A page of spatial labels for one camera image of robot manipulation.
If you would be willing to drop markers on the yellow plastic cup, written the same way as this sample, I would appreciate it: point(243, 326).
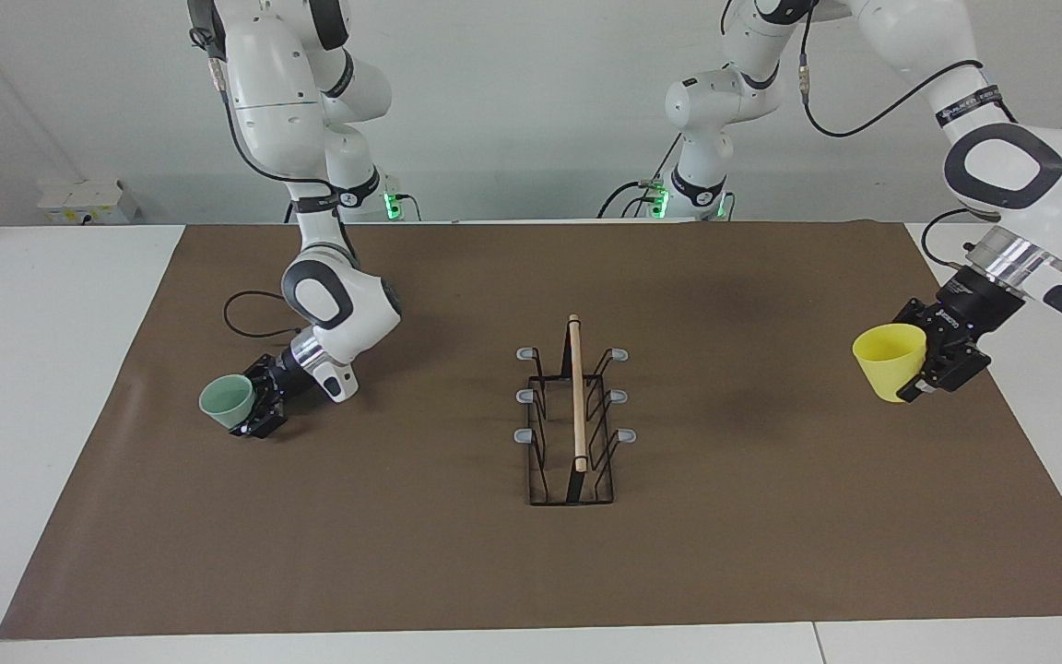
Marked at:
point(886, 364)

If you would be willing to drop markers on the white power strip box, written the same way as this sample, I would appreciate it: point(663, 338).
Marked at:
point(88, 198)

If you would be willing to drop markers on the brown table mat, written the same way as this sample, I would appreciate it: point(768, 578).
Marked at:
point(402, 553)

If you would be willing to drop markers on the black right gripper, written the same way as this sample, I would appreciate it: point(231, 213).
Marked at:
point(287, 380)

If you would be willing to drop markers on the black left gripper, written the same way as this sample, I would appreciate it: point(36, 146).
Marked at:
point(973, 314)

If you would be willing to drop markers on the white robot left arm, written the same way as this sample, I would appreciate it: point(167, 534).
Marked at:
point(909, 37)

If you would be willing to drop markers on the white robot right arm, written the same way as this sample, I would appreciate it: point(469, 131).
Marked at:
point(264, 92)

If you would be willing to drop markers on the pale green plastic cup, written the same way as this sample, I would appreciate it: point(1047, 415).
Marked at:
point(227, 401)

